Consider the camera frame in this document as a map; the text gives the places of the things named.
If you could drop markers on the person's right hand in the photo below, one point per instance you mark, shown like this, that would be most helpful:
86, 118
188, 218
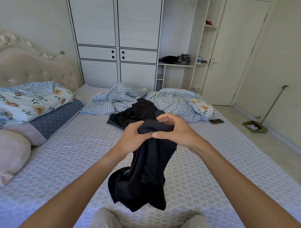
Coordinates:
183, 135

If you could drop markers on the person's left hand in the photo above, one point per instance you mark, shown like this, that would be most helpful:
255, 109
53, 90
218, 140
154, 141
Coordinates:
129, 141

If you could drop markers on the person's left thumb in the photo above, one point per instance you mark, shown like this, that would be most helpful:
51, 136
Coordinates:
145, 136

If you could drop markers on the person's right thumb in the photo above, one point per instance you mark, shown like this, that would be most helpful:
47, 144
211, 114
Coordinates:
162, 135

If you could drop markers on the black garment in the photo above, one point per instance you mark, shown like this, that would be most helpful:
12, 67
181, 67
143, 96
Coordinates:
138, 112
145, 176

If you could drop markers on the person's right forearm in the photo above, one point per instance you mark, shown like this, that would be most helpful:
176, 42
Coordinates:
235, 188

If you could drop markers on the person's left forearm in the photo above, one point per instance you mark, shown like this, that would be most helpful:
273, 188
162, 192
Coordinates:
77, 190

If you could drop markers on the black crumpled garment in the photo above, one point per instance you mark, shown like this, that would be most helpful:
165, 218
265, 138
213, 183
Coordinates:
138, 112

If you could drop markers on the dark green garment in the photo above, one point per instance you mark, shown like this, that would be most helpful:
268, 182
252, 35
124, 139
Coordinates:
112, 121

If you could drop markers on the checked quilt with floral lining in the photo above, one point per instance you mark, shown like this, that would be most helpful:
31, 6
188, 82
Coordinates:
178, 103

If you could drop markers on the blue checked quilt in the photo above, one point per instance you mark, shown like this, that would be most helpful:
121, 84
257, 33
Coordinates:
112, 98

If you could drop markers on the smartphone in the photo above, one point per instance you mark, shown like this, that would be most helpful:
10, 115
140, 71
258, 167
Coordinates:
216, 121

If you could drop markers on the black clothes pile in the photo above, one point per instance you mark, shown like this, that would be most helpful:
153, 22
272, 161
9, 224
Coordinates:
168, 59

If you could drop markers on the patterned grey bed sheet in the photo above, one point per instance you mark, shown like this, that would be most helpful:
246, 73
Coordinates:
70, 152

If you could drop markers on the dark patterned bag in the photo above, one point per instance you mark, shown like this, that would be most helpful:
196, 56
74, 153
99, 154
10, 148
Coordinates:
184, 59

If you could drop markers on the small items on shelf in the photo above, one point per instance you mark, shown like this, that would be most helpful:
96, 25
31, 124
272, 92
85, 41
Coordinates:
201, 60

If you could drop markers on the white crumpled paper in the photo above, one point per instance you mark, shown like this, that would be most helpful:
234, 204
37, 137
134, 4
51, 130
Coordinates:
252, 127

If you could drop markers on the blue dotted pillow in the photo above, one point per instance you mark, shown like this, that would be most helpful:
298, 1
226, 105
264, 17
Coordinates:
54, 119

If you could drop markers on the person's beige trousers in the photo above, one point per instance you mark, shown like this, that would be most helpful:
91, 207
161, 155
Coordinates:
103, 220

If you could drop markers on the white wardrobe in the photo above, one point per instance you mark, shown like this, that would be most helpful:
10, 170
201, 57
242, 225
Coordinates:
115, 47

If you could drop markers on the white open shelf unit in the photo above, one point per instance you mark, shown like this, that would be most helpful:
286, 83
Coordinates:
185, 42

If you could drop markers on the white door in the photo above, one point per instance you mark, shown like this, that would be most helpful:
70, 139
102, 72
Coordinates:
235, 58

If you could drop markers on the folded floral quilt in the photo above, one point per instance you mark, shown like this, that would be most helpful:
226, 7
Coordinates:
30, 101

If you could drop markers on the red item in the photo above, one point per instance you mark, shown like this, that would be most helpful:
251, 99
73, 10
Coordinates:
208, 23

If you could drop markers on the beige tufted headboard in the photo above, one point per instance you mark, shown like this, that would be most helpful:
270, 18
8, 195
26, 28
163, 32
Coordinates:
35, 68

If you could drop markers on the pink pillow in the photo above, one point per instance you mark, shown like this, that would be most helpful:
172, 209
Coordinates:
11, 152

